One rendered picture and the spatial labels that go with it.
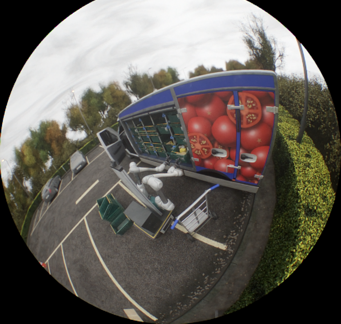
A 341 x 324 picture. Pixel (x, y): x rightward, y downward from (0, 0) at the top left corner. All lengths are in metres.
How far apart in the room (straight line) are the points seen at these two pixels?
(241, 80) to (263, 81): 0.28
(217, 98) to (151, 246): 3.03
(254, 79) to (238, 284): 3.04
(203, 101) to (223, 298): 3.34
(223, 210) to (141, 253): 2.11
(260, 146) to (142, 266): 3.17
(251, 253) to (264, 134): 2.07
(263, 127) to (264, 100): 0.36
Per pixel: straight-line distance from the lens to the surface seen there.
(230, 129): 1.58
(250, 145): 1.68
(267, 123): 1.54
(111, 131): 4.74
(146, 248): 2.74
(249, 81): 1.42
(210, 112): 1.55
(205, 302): 2.59
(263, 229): 2.56
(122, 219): 3.32
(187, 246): 2.43
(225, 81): 1.43
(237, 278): 2.46
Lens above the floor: 2.38
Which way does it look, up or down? 32 degrees down
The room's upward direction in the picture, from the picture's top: 22 degrees counter-clockwise
